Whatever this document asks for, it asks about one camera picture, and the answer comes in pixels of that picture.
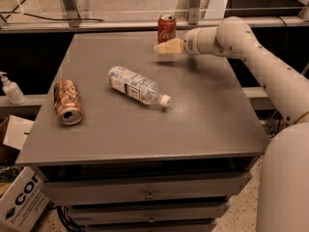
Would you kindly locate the gold crushed soda can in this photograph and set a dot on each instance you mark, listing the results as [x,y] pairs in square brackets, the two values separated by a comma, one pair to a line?
[67,102]

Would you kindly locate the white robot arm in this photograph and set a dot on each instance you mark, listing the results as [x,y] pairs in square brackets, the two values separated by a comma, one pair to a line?
[283,204]

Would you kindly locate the drawer metal handle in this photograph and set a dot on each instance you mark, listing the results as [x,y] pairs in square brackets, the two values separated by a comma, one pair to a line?
[151,219]
[150,195]

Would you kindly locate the red coke can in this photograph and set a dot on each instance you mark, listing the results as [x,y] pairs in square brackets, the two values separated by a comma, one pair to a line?
[166,28]

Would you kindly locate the grey drawer cabinet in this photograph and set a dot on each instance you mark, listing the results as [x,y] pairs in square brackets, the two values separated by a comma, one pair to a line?
[193,154]

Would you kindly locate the white cardboard box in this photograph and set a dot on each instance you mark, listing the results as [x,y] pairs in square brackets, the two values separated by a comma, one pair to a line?
[23,202]

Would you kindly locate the clear plastic water bottle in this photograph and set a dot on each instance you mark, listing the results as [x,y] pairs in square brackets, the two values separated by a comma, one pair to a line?
[137,86]

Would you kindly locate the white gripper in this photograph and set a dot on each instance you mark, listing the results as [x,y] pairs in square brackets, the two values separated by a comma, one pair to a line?
[190,43]

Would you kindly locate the white pump dispenser bottle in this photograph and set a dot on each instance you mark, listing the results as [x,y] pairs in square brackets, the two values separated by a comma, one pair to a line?
[12,90]

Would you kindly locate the right metal bracket post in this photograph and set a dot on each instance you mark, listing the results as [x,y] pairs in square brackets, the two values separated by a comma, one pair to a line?
[193,11]

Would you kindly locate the left metal bracket post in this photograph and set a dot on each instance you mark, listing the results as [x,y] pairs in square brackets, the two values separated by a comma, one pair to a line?
[72,14]

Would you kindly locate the top drawer metal handle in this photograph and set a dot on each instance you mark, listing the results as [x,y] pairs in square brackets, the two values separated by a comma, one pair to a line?
[150,195]

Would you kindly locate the metal bracket post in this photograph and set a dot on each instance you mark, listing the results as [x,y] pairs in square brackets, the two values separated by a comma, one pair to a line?
[72,14]
[193,11]

